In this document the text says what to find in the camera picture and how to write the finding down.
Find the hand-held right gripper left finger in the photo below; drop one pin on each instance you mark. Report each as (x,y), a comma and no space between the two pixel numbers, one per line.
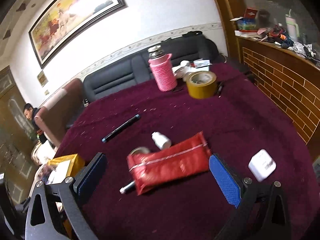
(91,177)

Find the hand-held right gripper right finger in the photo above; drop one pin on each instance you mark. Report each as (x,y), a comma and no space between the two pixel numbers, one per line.
(225,180)

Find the red fabric pouch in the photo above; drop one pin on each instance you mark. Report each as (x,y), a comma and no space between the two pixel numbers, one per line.
(165,165)

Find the yellow cardboard box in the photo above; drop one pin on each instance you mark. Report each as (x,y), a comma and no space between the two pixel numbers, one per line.
(75,161)

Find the silver marker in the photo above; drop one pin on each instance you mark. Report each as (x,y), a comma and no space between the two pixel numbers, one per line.
(126,188)

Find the white charger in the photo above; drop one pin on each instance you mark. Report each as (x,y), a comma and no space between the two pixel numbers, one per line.
(261,165)

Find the white plastic bag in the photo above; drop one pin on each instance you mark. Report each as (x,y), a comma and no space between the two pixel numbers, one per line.
(43,153)

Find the clear tape roll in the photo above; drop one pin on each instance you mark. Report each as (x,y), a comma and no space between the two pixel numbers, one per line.
(140,150)

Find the black pen with blue ends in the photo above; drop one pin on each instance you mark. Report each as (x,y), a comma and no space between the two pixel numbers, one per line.
(120,128)

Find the maroon table cloth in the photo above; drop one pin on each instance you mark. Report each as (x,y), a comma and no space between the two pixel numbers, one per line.
(200,120)

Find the small white bottle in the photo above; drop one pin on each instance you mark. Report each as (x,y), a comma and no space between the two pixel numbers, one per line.
(162,141)

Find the brown armchair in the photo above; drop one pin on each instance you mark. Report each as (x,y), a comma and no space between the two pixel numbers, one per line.
(57,110)

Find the black marker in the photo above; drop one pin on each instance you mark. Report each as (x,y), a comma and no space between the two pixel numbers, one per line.
(220,88)

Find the yellow tape roll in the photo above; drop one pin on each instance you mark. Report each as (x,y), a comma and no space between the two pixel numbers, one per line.
(200,90)

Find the black leather sofa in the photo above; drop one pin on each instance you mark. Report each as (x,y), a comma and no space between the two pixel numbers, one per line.
(112,80)

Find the brick pattern wooden counter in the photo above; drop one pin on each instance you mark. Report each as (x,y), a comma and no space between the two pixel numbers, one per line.
(275,80)

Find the white paper box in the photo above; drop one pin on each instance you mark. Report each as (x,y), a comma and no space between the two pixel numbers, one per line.
(202,65)

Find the pink woven flask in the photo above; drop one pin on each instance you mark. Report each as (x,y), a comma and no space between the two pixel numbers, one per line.
(163,75)

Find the black bag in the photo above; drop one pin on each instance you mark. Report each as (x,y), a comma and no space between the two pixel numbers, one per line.
(191,33)

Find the clutter pile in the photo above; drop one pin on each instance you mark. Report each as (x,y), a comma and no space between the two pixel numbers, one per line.
(277,35)

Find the white tumbler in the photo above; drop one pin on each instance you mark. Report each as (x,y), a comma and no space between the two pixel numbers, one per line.
(291,30)

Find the framed horse painting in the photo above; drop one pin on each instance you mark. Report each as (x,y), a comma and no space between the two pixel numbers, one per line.
(75,12)

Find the red box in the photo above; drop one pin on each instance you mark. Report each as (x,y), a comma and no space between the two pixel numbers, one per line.
(250,13)

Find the gold wall plaque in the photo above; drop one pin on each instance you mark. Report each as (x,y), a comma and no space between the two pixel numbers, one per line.
(42,78)

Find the wooden partition frame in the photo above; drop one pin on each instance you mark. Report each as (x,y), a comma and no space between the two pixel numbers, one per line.
(225,10)

